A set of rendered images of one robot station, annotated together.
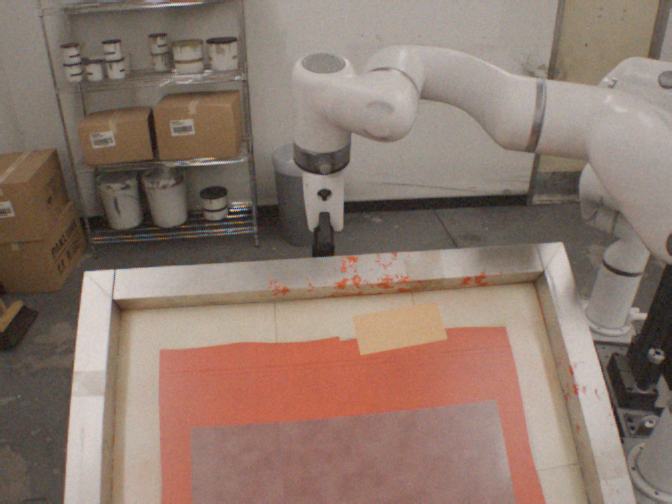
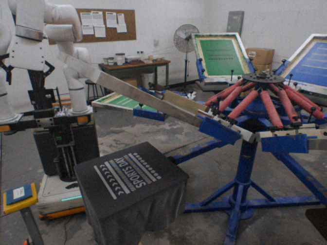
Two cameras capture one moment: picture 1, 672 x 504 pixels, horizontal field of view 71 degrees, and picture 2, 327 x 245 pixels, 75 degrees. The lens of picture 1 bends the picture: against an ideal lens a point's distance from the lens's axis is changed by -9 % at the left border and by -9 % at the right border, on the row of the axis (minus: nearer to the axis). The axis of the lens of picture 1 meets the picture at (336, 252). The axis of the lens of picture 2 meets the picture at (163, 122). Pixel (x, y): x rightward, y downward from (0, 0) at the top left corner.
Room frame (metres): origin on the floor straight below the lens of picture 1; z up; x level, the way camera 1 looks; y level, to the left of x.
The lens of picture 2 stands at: (0.59, 0.89, 1.68)
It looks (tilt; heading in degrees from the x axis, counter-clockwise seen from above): 25 degrees down; 243
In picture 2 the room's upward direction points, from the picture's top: straight up
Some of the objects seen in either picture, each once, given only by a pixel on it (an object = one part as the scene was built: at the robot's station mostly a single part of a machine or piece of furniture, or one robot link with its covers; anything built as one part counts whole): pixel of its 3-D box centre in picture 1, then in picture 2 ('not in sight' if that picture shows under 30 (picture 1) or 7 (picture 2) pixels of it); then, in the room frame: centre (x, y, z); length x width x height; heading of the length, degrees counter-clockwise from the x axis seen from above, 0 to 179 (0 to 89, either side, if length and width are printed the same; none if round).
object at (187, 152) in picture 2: not in sight; (196, 151); (-0.16, -0.08, 0.89); 1.24 x 0.06 x 0.06; 7
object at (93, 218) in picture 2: not in sight; (93, 218); (0.56, 0.01, 0.74); 0.45 x 0.03 x 0.43; 97
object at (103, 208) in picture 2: not in sight; (129, 170); (0.33, -0.02, 0.95); 0.48 x 0.44 x 0.01; 7
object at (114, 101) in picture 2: not in sight; (154, 94); (-0.24, -0.88, 1.05); 1.08 x 0.61 x 0.23; 127
